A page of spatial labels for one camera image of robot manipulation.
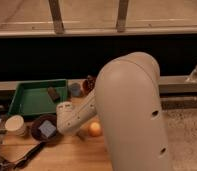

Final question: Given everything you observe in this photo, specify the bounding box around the black handled utensil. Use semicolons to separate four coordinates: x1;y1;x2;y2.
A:
0;142;46;171

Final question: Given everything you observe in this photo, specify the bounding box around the white cup stack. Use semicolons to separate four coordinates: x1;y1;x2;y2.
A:
5;115;27;136

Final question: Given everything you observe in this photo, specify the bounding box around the orange round fruit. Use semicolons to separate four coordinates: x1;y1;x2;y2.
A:
88;122;102;137

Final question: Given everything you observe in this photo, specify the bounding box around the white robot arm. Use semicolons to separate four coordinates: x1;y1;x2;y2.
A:
56;52;173;171

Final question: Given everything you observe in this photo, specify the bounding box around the dark brown block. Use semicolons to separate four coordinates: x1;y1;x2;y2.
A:
47;87;60;102

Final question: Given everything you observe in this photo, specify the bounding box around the small blue cup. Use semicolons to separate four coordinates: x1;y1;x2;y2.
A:
69;83;81;97

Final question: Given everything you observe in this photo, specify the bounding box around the green plastic tray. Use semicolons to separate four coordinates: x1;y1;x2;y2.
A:
8;79;68;118

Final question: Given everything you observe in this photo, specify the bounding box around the dark brown bowl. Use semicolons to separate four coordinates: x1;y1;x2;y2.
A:
31;114;59;142

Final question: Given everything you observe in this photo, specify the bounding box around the grey blue sponge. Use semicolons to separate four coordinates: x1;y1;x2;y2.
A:
39;120;57;138

